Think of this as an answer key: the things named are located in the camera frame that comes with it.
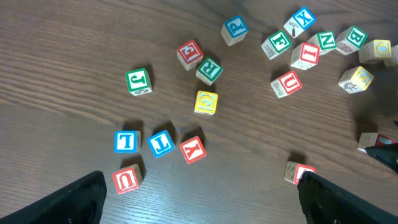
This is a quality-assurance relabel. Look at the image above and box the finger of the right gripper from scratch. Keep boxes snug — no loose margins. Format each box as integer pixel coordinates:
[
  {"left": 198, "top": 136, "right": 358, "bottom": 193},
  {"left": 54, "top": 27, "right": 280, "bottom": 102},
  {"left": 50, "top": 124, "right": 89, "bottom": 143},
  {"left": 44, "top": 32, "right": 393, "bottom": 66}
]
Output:
[{"left": 365, "top": 144, "right": 398, "bottom": 173}]

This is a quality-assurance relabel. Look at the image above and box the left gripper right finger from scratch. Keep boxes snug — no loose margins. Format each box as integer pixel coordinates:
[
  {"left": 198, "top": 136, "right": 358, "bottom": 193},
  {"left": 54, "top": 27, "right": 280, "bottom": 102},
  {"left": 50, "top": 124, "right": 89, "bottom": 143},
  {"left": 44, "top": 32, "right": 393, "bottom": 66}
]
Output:
[{"left": 297, "top": 171, "right": 397, "bottom": 224}]

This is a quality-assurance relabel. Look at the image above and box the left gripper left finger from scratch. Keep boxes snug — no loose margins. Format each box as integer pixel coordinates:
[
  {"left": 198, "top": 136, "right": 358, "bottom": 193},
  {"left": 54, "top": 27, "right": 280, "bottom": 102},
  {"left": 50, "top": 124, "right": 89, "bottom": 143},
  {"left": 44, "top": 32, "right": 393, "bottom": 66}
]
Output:
[{"left": 1, "top": 170, "right": 107, "bottom": 224}]

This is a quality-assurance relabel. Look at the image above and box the red i block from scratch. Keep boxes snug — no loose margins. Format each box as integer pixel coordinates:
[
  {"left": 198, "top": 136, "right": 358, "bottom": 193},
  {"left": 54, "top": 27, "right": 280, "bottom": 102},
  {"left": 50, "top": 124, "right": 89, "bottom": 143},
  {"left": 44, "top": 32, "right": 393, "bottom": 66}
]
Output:
[
  {"left": 290, "top": 42, "right": 320, "bottom": 70},
  {"left": 358, "top": 133, "right": 395, "bottom": 152}
]

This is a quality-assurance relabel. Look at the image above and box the red A block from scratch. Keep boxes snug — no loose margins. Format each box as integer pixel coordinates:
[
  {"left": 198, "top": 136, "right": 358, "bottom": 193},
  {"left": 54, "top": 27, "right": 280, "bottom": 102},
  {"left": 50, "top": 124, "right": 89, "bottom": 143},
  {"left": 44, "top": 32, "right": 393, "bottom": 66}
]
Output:
[{"left": 284, "top": 161, "right": 316, "bottom": 185}]

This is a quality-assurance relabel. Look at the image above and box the red U block lower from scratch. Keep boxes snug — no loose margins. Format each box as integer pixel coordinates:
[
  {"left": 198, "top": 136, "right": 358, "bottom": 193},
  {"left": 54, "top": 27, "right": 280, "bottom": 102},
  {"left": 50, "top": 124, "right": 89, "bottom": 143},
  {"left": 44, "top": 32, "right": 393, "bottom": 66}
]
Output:
[{"left": 113, "top": 164, "right": 143, "bottom": 195}]

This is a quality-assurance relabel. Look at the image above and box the red u block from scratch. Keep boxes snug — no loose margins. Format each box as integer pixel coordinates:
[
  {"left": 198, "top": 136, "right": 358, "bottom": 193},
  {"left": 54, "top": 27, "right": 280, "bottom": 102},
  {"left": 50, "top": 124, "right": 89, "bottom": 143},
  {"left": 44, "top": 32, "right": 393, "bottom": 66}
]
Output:
[
  {"left": 113, "top": 164, "right": 143, "bottom": 195},
  {"left": 271, "top": 70, "right": 302, "bottom": 98}
]

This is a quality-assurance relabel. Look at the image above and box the blue L block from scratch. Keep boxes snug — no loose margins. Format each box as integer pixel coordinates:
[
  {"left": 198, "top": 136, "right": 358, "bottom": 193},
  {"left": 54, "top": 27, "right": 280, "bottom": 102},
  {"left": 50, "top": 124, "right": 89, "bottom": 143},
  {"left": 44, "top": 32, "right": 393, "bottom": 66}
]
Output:
[{"left": 114, "top": 131, "right": 141, "bottom": 153}]

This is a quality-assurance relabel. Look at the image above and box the yellow block middle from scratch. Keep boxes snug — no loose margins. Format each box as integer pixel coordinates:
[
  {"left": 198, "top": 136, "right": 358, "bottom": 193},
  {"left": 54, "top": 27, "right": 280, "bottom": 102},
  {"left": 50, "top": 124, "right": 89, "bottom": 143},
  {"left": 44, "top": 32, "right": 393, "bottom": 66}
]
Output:
[{"left": 338, "top": 66, "right": 374, "bottom": 94}]

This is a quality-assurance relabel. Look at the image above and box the blue T block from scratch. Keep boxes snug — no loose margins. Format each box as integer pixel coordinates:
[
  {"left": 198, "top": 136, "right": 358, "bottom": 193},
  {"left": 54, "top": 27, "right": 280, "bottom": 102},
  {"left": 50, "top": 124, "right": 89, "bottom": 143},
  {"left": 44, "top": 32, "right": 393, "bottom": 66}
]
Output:
[{"left": 147, "top": 130, "right": 175, "bottom": 158}]

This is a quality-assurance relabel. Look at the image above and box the yellow block top left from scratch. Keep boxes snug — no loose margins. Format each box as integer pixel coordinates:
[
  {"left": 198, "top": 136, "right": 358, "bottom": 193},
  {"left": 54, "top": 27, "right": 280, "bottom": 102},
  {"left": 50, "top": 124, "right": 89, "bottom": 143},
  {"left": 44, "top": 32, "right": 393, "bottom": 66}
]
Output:
[{"left": 358, "top": 39, "right": 392, "bottom": 64}]

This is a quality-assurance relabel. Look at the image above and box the yellow block top right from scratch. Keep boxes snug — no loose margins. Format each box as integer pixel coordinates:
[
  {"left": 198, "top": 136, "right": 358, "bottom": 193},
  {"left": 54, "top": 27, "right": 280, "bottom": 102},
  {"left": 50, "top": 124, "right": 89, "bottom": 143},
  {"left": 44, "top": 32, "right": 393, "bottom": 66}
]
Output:
[{"left": 384, "top": 45, "right": 398, "bottom": 67}]

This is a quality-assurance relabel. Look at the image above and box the green B block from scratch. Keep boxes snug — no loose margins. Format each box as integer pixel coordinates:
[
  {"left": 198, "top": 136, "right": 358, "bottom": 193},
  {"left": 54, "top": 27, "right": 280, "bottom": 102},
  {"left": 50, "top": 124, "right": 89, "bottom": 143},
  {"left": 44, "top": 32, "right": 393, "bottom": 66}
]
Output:
[{"left": 336, "top": 26, "right": 368, "bottom": 55}]

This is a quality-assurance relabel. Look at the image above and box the red U block centre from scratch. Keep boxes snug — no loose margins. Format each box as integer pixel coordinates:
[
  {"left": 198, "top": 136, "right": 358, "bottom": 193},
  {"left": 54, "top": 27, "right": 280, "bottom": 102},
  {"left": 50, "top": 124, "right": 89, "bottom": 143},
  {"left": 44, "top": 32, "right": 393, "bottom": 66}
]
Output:
[{"left": 271, "top": 70, "right": 302, "bottom": 98}]

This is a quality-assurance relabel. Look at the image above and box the red Y block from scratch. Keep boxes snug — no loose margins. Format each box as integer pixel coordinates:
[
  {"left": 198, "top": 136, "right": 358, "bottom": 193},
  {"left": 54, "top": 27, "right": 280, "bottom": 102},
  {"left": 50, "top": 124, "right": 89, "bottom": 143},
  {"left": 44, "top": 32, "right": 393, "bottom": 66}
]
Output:
[{"left": 180, "top": 136, "right": 207, "bottom": 164}]

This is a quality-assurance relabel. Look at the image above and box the green N block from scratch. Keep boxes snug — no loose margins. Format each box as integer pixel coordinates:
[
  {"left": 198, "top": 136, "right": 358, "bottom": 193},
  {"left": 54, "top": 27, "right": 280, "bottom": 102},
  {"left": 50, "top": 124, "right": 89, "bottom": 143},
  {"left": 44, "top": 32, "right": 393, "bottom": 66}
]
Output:
[{"left": 307, "top": 31, "right": 336, "bottom": 55}]

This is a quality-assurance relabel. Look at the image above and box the green J block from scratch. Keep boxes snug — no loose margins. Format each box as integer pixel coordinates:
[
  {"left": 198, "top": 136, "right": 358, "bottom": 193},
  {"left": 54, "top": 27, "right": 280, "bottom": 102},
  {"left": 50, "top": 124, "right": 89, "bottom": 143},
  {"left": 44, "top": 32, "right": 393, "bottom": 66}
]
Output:
[{"left": 125, "top": 68, "right": 152, "bottom": 96}]

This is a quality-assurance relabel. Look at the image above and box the yellow G block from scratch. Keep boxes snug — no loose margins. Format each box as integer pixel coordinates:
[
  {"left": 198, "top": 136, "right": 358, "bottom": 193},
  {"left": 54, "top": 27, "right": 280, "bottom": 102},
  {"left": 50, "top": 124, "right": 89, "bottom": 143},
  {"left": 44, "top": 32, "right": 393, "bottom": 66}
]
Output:
[{"left": 194, "top": 90, "right": 218, "bottom": 115}]

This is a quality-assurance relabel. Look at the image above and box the green F block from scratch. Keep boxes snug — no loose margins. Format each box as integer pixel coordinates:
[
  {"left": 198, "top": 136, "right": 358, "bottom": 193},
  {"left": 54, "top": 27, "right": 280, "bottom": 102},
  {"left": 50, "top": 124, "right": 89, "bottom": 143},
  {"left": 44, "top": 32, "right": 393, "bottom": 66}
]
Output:
[{"left": 261, "top": 30, "right": 292, "bottom": 60}]

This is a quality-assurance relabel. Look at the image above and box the blue X block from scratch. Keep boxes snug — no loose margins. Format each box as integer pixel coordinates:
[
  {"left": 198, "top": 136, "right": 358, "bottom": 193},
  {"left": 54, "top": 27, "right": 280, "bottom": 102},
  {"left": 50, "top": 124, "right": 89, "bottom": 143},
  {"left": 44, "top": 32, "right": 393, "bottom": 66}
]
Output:
[{"left": 284, "top": 7, "right": 316, "bottom": 39}]

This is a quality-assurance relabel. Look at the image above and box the green R block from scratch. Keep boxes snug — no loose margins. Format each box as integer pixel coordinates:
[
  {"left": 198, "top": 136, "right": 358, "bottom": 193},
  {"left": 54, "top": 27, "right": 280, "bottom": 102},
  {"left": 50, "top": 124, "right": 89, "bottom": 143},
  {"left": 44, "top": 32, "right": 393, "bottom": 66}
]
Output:
[{"left": 196, "top": 57, "right": 224, "bottom": 86}]

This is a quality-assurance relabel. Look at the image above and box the red E block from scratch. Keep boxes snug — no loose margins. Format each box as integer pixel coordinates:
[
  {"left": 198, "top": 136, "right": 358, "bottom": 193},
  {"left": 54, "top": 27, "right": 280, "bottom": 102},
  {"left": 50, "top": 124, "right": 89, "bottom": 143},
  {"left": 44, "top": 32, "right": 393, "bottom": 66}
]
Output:
[{"left": 177, "top": 40, "right": 203, "bottom": 71}]

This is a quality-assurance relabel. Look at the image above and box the blue P block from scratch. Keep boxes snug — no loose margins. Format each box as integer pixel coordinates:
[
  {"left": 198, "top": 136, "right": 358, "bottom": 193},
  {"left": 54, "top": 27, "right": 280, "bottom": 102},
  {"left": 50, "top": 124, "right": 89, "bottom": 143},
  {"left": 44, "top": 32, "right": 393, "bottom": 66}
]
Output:
[{"left": 221, "top": 15, "right": 249, "bottom": 46}]

